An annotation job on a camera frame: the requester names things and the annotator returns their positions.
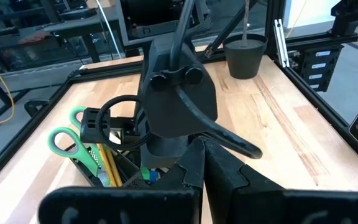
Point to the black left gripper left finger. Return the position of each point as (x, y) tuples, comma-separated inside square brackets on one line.
[(188, 174)]

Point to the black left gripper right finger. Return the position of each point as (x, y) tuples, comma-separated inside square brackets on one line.
[(222, 174)]

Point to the blue eraser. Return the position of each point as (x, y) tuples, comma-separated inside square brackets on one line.
[(154, 176)]

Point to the black mesh desk organizer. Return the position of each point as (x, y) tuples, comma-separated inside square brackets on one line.
[(129, 174)]

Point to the black plant pot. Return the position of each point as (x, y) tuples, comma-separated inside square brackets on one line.
[(244, 59)]

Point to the green artificial plant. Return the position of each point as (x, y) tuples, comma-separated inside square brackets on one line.
[(246, 18)]

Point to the black labelled equipment box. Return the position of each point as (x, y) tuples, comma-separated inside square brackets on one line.
[(322, 71)]

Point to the black table frame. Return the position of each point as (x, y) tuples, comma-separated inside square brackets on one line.
[(104, 72)]

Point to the silver aluminium bracket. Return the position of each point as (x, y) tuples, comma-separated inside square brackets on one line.
[(281, 43)]

